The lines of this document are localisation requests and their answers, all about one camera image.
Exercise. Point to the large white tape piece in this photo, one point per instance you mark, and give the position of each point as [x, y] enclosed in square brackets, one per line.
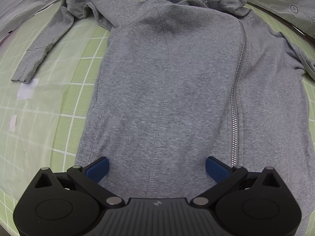
[26, 90]

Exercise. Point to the grey zip hoodie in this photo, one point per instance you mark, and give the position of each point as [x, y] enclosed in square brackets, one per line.
[185, 79]

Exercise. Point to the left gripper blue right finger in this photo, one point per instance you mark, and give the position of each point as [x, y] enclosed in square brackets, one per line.
[217, 170]

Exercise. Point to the small white tape piece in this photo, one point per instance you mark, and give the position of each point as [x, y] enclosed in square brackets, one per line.
[12, 123]

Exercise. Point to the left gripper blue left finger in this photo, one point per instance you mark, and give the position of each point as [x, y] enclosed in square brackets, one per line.
[97, 170]

